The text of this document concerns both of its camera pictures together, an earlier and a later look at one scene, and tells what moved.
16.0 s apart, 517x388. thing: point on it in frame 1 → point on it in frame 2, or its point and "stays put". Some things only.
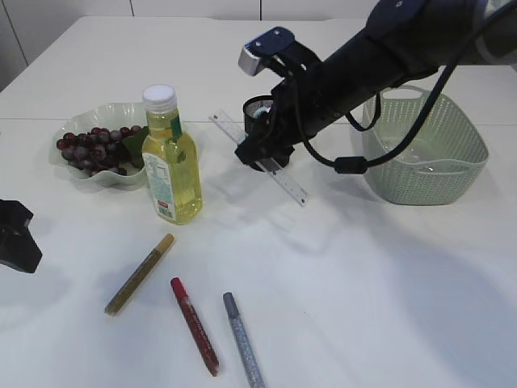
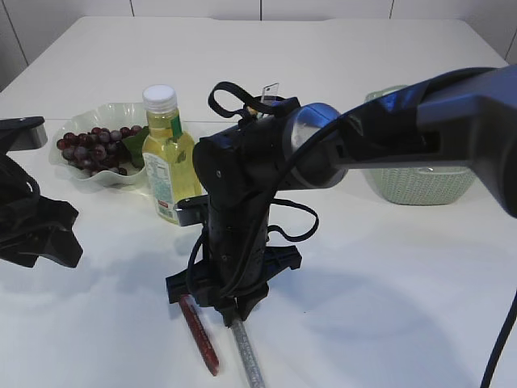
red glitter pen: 195,327 stays put
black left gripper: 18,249 → 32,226
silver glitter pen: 254,374 stays put
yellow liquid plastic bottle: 172,159 stays put
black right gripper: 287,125 → 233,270
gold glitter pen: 136,275 → 252,111
